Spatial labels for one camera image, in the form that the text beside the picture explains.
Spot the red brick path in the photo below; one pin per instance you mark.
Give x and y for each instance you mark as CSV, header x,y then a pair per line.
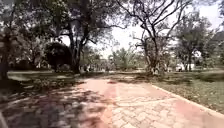
x,y
133,110

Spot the pale kerb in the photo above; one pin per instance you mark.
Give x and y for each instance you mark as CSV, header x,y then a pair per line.
x,y
186,100

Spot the large forked tree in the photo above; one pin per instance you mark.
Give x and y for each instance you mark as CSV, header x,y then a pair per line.
x,y
77,40

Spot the row of trees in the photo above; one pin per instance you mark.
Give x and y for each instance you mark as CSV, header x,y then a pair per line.
x,y
123,59

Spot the leaf-strewn grass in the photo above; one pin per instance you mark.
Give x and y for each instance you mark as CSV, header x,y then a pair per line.
x,y
200,90

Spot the leaf-strewn bare ground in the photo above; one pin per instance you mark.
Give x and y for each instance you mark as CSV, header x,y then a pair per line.
x,y
36,81

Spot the dark tree trunk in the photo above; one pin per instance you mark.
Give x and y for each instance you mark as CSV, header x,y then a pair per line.
x,y
4,56

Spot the slim leafy tree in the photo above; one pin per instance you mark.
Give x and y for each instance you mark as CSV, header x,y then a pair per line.
x,y
190,40

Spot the bare branching tree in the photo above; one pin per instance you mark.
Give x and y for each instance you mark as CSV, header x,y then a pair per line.
x,y
153,36

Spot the round dark bush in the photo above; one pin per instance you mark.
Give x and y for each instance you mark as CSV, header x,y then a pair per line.
x,y
57,55

